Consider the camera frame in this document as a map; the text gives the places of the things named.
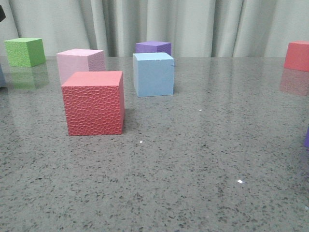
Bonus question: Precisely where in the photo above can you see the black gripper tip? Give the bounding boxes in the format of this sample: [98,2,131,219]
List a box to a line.
[0,5,6,22]

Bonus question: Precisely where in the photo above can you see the light blue foam cube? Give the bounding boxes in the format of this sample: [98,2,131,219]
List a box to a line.
[133,52,175,97]
[0,66,6,87]

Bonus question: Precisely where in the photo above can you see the green foam cube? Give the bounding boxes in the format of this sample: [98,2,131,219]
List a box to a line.
[4,38,46,67]

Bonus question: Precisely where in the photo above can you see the pink foam cube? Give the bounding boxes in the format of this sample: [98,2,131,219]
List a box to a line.
[56,48,105,85]

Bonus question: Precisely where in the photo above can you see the red textured foam cube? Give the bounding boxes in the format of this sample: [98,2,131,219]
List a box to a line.
[61,71,125,136]

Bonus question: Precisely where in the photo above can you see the purple foam cube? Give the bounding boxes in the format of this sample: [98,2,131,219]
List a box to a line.
[135,41,172,56]

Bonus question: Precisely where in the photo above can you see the grey curtain backdrop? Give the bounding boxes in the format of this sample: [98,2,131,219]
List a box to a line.
[0,0,309,57]

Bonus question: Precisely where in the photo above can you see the red foam cube far right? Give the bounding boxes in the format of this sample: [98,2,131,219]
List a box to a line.
[284,41,309,72]

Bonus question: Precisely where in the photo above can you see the purple cube at right edge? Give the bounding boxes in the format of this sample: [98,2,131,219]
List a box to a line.
[304,127,309,148]

